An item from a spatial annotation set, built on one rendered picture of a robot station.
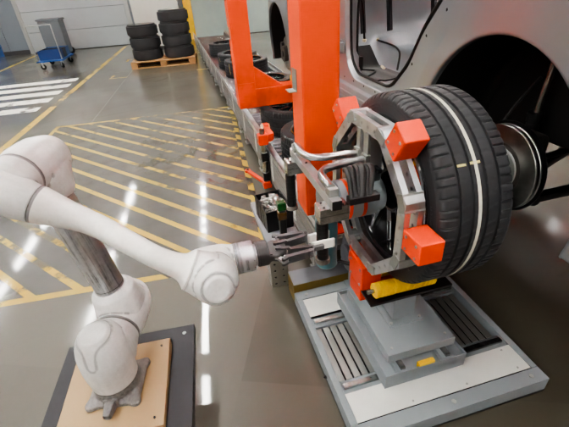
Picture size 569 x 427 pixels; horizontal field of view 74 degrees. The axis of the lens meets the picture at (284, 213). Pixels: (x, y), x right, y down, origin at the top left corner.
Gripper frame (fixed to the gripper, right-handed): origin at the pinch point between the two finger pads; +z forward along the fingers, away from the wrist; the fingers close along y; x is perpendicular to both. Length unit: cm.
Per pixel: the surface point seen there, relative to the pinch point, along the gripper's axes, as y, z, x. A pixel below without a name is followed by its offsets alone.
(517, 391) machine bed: 23, 73, -77
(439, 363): 8, 46, -67
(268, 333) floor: -42, -14, -83
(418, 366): 7, 37, -66
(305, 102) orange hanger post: -61, 15, 24
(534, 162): -4, 77, 10
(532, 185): -2, 77, 2
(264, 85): -255, 39, -13
